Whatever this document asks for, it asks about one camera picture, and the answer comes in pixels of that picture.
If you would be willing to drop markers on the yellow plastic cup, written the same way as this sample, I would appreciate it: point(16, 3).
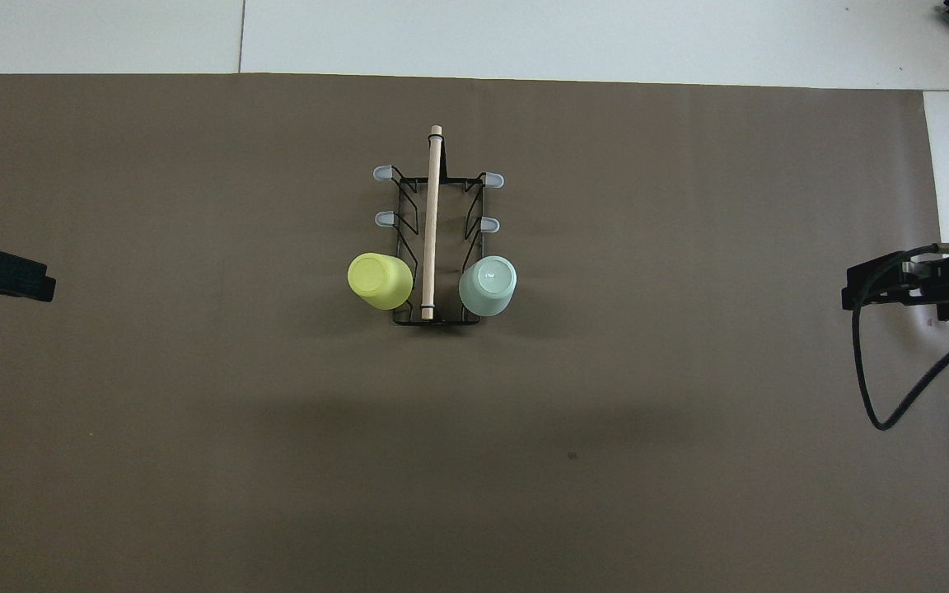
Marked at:
point(380, 280)

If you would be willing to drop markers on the brown table mat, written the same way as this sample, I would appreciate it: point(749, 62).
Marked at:
point(277, 494)

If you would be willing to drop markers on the pale green plastic cup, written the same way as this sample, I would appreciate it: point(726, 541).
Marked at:
point(487, 286)

